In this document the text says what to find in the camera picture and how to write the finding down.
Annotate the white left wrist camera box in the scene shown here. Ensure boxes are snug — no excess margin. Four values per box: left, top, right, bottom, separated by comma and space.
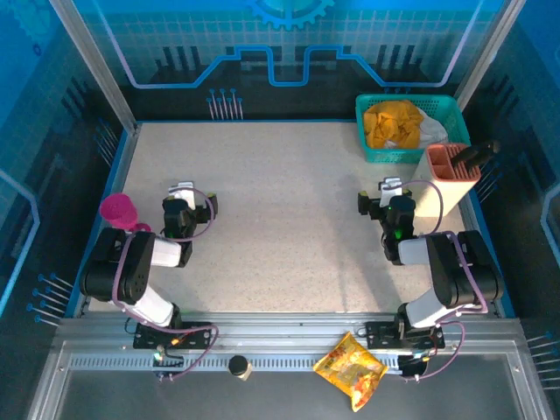
168, 180, 197, 210

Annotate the jar with black lid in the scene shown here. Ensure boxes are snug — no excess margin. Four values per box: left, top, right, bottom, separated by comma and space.
227, 354, 253, 382

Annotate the black utensil handle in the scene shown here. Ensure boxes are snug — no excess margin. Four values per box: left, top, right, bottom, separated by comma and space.
452, 139, 502, 170

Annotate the yellow snack bag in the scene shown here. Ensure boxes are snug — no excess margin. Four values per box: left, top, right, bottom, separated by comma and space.
312, 331, 389, 414

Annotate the pink plastic goblet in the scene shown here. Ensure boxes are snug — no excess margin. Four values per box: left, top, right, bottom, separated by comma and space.
99, 193, 153, 235

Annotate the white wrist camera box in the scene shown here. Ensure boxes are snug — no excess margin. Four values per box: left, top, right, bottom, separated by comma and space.
168, 180, 197, 210
378, 176, 403, 207

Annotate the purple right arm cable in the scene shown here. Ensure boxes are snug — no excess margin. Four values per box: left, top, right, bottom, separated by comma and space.
402, 178, 490, 382

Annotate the yellow t-shirt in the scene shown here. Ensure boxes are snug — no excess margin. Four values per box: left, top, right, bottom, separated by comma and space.
363, 99, 424, 150

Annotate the black controller board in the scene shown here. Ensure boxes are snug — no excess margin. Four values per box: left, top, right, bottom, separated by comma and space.
151, 347, 186, 382
398, 353, 430, 380

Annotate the white t-shirt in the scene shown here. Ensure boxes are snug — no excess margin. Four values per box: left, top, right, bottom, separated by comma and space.
417, 107, 451, 148

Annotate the aluminium frame post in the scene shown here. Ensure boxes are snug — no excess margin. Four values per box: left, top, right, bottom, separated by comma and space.
47, 0, 142, 135
452, 0, 526, 113

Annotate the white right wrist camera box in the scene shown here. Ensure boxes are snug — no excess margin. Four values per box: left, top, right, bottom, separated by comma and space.
378, 176, 403, 207

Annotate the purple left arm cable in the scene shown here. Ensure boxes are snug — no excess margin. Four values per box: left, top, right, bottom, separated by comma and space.
111, 187, 220, 382

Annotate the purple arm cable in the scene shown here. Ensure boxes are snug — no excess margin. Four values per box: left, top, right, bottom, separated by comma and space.
402, 178, 490, 382
111, 187, 220, 382

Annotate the teal plastic basket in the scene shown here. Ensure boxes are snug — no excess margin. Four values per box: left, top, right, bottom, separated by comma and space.
354, 93, 473, 165

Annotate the cream holder with pink top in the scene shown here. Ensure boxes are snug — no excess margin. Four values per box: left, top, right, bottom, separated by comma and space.
410, 143, 482, 219

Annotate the slotted grey cable tray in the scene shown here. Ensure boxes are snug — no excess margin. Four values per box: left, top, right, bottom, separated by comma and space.
68, 353, 406, 372

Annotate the aluminium front rail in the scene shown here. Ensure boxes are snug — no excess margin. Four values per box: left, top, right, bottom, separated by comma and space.
54, 311, 524, 351

